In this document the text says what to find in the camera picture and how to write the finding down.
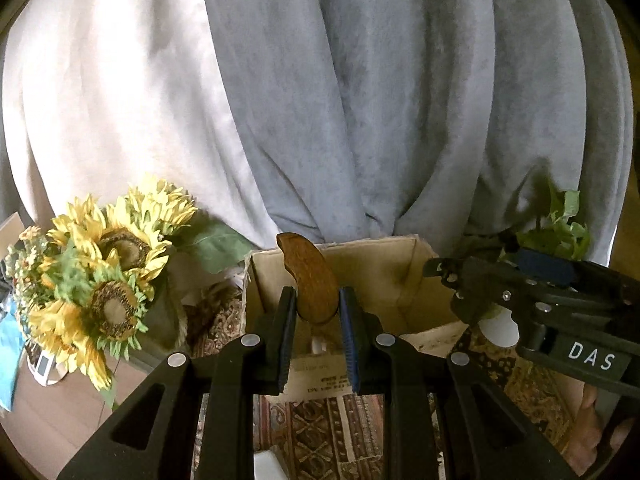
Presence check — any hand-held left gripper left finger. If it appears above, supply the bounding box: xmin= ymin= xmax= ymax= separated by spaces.
xmin=56 ymin=286 xmax=298 ymax=480

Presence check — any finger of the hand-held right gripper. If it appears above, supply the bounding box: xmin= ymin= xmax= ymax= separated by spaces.
xmin=422 ymin=257 xmax=551 ymax=346
xmin=515 ymin=249 xmax=640 ymax=306

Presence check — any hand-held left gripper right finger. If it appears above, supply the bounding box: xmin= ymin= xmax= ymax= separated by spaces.
xmin=339 ymin=287 xmax=578 ymax=480

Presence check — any brown wooden handled tool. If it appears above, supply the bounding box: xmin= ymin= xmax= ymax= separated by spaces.
xmin=276 ymin=232 xmax=340 ymax=323

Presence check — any cardboard box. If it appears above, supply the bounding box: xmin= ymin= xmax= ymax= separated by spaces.
xmin=245 ymin=236 xmax=471 ymax=401

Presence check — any person's right hand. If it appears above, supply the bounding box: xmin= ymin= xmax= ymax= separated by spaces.
xmin=575 ymin=382 xmax=633 ymax=478

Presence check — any green leafy plant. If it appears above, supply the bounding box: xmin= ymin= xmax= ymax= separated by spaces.
xmin=500 ymin=170 xmax=593 ymax=261

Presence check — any white plant pot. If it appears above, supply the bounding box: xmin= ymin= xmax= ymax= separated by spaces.
xmin=477 ymin=305 xmax=521 ymax=348

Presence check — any patterned brown rug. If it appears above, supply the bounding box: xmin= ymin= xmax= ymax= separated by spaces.
xmin=185 ymin=280 xmax=586 ymax=480

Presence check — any grey-green ribbed vase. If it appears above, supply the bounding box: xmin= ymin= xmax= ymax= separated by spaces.
xmin=145 ymin=260 xmax=193 ymax=361

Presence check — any white rectangular box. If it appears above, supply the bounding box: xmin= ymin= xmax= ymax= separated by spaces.
xmin=254 ymin=449 xmax=287 ymax=480

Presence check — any sunflower bouquet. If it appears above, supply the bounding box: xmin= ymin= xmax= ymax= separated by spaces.
xmin=5 ymin=175 xmax=253 ymax=406

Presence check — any grey curtain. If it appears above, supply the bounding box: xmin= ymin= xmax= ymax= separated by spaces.
xmin=197 ymin=0 xmax=636 ymax=263

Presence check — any small white device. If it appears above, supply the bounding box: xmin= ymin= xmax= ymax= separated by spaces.
xmin=27 ymin=345 xmax=66 ymax=386

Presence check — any blue cloth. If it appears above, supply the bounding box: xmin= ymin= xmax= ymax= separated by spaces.
xmin=0 ymin=310 xmax=26 ymax=411

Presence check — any pale pink curtain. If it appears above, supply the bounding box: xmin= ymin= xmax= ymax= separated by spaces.
xmin=0 ymin=0 xmax=281 ymax=241

